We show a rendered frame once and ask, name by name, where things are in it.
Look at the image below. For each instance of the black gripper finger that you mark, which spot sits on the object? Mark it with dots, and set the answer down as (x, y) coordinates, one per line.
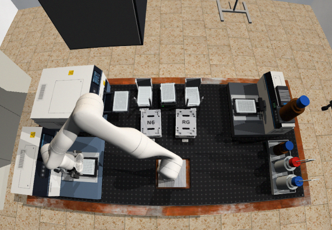
(76, 152)
(75, 175)

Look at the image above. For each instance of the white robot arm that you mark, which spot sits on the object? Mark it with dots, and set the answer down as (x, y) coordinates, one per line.
(88, 116)

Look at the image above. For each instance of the white microplate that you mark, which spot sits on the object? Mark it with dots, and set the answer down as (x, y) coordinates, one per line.
(88, 166)
(245, 106)
(193, 95)
(144, 92)
(120, 101)
(167, 92)

